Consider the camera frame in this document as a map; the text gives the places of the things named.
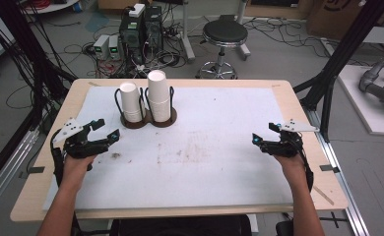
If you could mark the short stack of white cups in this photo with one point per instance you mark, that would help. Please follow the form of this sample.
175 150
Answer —
131 101

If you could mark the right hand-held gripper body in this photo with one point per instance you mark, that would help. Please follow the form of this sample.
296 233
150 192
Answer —
287 147

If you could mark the tall stack of white cups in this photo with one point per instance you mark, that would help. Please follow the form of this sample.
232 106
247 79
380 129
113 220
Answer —
159 95

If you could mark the person's right hand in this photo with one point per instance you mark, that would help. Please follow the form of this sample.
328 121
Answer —
293 168

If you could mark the person's left hand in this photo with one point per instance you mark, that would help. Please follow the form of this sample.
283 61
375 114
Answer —
76 170

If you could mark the white floor platform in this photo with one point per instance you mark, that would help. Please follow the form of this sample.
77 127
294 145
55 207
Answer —
367 111

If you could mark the black round stool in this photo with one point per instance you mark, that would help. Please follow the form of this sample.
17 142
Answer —
225 32

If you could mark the black tape strip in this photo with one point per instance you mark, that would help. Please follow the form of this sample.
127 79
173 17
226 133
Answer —
328 168
35 170

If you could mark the person's dark clothing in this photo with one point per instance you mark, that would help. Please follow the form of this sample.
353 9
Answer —
180 226

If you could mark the aluminium floor rail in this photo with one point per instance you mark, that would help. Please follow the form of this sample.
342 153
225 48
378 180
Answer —
6 164
344 187

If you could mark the white box on computer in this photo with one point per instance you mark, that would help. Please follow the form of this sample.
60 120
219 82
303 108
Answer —
137 10

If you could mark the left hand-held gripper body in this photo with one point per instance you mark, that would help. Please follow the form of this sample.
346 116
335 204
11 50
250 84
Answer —
81 146

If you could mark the round white table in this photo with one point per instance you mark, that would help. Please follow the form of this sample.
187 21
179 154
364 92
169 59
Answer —
53 6

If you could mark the white table leg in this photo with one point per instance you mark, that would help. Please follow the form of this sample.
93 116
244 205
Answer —
187 36
243 49

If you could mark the light wooden table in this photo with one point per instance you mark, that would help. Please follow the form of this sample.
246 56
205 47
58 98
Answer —
311 183

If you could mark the white table mat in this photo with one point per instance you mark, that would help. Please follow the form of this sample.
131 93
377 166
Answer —
196 177

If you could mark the black computer tower green sticker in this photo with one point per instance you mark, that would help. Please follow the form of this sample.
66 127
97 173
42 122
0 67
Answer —
131 37

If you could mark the grey bench power supply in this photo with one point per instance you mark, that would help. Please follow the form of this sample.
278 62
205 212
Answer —
114 47
101 46

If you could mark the brown cardboard box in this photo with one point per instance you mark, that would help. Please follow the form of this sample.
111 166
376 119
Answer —
331 16

